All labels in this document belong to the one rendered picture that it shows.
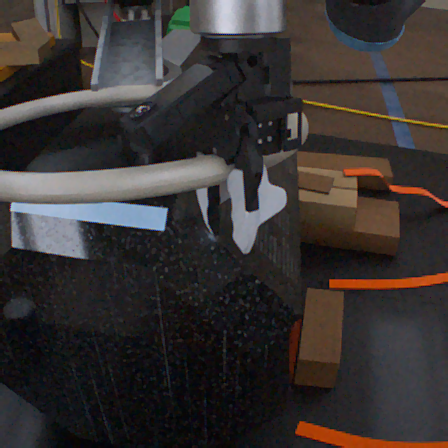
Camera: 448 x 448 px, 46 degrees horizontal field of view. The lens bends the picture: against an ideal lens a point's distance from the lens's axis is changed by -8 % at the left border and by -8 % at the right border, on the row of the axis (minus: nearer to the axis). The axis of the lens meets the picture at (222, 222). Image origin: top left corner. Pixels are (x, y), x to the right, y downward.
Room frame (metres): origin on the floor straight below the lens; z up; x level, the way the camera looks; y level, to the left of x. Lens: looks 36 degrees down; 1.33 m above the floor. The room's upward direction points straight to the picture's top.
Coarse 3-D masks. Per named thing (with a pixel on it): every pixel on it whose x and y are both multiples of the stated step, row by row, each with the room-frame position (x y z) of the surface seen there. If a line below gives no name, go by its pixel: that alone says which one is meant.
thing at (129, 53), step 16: (112, 0) 1.25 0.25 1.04; (112, 16) 1.22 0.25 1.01; (160, 16) 1.13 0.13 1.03; (112, 32) 1.15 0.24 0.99; (128, 32) 1.15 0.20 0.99; (144, 32) 1.15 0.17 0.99; (160, 32) 1.05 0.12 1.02; (112, 48) 1.07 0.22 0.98; (128, 48) 1.07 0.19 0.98; (144, 48) 1.07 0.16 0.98; (160, 48) 0.98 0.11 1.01; (96, 64) 0.92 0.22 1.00; (112, 64) 1.01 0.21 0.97; (128, 64) 1.00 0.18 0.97; (144, 64) 1.00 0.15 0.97; (160, 64) 0.92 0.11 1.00; (96, 80) 0.87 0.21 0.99; (112, 80) 0.94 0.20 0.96; (128, 80) 0.94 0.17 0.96; (144, 80) 0.94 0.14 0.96; (160, 80) 0.87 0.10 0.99
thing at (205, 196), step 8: (224, 184) 0.50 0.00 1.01; (200, 192) 0.49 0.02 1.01; (208, 192) 0.48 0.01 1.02; (216, 192) 0.48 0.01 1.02; (224, 192) 0.50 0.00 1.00; (200, 200) 0.49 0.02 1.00; (208, 200) 0.48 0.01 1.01; (216, 200) 0.48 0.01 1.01; (224, 200) 0.50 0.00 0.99; (208, 208) 0.48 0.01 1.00; (216, 208) 0.48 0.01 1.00; (208, 216) 0.47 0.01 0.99; (216, 216) 0.48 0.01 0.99; (208, 224) 0.47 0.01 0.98; (216, 224) 0.48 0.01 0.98; (216, 232) 0.48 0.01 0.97
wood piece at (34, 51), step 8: (32, 40) 1.67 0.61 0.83; (40, 40) 1.66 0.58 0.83; (48, 40) 1.66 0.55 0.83; (0, 48) 1.62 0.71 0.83; (8, 48) 1.61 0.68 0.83; (16, 48) 1.60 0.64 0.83; (24, 48) 1.59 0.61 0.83; (32, 48) 1.58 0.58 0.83; (40, 48) 1.59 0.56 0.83; (48, 48) 1.65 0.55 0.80; (0, 56) 1.58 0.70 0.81; (8, 56) 1.58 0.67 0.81; (16, 56) 1.58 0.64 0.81; (24, 56) 1.58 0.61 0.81; (32, 56) 1.57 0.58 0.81; (40, 56) 1.58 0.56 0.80; (0, 64) 1.59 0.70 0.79; (8, 64) 1.58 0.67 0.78; (16, 64) 1.58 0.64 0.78; (24, 64) 1.58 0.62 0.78
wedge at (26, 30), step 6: (36, 18) 1.97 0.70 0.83; (12, 24) 1.92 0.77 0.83; (18, 24) 1.92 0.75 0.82; (24, 24) 1.92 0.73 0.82; (30, 24) 1.92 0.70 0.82; (36, 24) 1.92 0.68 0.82; (12, 30) 1.91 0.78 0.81; (18, 30) 1.87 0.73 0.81; (24, 30) 1.87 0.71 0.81; (30, 30) 1.87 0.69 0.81; (36, 30) 1.87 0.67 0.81; (42, 30) 1.87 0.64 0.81; (18, 36) 1.83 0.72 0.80; (24, 36) 1.82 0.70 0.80; (30, 36) 1.82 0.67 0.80; (36, 36) 1.82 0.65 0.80; (42, 36) 1.82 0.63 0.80; (48, 36) 1.82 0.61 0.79
